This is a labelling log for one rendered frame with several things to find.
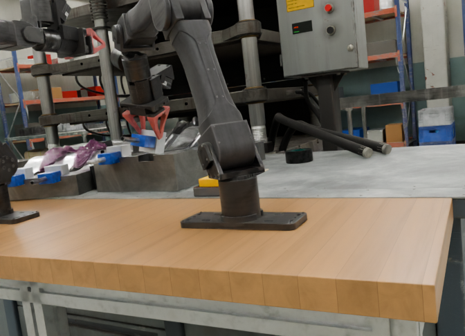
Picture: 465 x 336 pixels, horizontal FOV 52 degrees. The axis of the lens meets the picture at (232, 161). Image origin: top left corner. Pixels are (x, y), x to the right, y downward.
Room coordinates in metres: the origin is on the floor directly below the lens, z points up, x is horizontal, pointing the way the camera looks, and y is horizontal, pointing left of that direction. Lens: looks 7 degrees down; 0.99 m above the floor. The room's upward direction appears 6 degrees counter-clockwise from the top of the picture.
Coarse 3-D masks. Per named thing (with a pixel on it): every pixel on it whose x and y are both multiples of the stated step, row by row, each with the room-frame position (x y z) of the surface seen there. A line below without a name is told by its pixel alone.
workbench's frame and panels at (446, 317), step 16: (464, 208) 0.75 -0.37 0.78; (464, 224) 0.88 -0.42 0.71; (464, 240) 0.85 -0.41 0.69; (448, 256) 0.81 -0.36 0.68; (464, 256) 0.83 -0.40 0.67; (448, 272) 0.81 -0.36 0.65; (464, 272) 0.81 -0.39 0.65; (448, 288) 0.81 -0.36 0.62; (464, 288) 0.80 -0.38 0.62; (0, 304) 1.47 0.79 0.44; (16, 304) 1.43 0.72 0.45; (448, 304) 0.81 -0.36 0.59; (464, 304) 0.80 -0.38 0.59; (0, 320) 1.48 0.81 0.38; (16, 320) 1.43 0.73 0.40; (80, 320) 1.31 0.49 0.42; (96, 320) 1.26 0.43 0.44; (112, 320) 1.24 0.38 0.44; (128, 320) 1.21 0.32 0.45; (144, 320) 1.18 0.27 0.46; (160, 320) 1.16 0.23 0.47; (448, 320) 0.81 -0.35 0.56; (464, 320) 0.80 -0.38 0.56
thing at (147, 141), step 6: (144, 132) 1.17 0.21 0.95; (150, 132) 1.16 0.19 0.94; (120, 138) 1.08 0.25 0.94; (126, 138) 1.08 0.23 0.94; (132, 138) 1.10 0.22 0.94; (138, 138) 1.12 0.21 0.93; (144, 138) 1.11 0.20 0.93; (150, 138) 1.13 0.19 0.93; (156, 138) 1.15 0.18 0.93; (162, 138) 1.16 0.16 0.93; (132, 144) 1.13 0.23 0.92; (138, 144) 1.12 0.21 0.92; (144, 144) 1.11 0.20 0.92; (150, 144) 1.13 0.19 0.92; (156, 144) 1.15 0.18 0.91; (162, 144) 1.17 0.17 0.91; (144, 150) 1.16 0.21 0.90; (150, 150) 1.15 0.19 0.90; (156, 150) 1.15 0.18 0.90; (162, 150) 1.17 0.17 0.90
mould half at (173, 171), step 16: (192, 128) 1.45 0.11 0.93; (176, 144) 1.38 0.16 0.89; (256, 144) 1.50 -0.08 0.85; (128, 160) 1.18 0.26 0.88; (160, 160) 1.13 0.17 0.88; (176, 160) 1.12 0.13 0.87; (192, 160) 1.18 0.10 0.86; (96, 176) 1.24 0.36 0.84; (112, 176) 1.21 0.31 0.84; (128, 176) 1.18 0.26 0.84; (144, 176) 1.16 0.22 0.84; (160, 176) 1.14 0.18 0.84; (176, 176) 1.12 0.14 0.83; (192, 176) 1.17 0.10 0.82
